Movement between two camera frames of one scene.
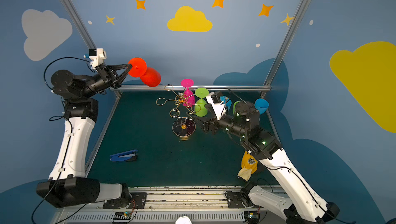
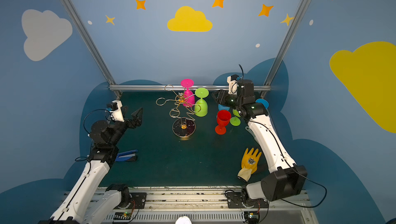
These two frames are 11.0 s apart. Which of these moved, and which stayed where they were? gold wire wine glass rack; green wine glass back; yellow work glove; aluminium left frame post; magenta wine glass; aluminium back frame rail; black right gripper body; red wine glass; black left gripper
Moved: red wine glass; black right gripper body; black left gripper
Stayed: gold wire wine glass rack; aluminium back frame rail; green wine glass back; yellow work glove; magenta wine glass; aluminium left frame post
